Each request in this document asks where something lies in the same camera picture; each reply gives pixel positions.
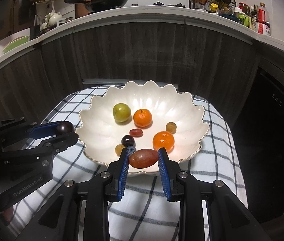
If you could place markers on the large orange mandarin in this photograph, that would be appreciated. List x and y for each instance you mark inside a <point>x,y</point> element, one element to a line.
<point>164,139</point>

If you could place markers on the black wok pan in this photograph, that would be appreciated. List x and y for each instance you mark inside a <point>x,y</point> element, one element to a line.
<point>99,5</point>

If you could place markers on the checkered white kitchen cloth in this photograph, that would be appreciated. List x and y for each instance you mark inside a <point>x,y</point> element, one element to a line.
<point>144,212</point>

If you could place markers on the small orange mandarin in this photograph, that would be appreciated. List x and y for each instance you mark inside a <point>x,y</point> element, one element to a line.
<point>142,118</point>

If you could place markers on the dark blue round berry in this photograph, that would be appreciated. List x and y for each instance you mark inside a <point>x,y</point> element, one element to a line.
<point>131,150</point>

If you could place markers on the white scalloped ceramic bowl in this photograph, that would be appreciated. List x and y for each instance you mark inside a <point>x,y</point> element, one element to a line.
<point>154,116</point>

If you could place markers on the dark plum in bowl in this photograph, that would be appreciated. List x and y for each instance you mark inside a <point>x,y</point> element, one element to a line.
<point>128,140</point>

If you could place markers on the red oval grape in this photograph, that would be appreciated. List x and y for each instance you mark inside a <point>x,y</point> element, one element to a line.
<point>143,158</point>

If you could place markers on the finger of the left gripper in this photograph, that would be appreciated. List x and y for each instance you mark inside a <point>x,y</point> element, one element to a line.
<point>56,142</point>
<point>43,130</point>

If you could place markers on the white kitchen countertop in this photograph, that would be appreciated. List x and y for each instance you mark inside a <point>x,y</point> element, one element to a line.
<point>147,13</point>

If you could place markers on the green plate on counter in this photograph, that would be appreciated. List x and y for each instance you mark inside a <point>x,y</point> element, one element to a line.
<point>15,43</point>

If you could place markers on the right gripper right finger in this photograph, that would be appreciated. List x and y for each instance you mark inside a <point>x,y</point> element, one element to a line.
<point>228,218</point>

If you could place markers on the green round fruit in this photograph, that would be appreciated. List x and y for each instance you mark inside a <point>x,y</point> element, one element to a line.
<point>121,112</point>

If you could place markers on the tan longan in bowl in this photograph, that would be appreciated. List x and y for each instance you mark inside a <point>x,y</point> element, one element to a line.
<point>171,127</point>

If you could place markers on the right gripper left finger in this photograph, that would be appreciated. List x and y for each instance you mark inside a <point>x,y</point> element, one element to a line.
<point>58,218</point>

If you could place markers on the small red grape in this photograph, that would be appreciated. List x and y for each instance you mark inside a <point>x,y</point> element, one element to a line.
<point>136,132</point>

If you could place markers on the tan longan fruit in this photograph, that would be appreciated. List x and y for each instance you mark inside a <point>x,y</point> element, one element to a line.
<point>118,149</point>

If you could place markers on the red labelled sauce bottle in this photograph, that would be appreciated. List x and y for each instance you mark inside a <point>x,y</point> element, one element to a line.
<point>263,25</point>

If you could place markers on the dark wood cabinet front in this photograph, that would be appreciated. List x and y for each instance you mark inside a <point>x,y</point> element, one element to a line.
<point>223,69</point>

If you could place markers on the white teapot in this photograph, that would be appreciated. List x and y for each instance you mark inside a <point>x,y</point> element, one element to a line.
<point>51,20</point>

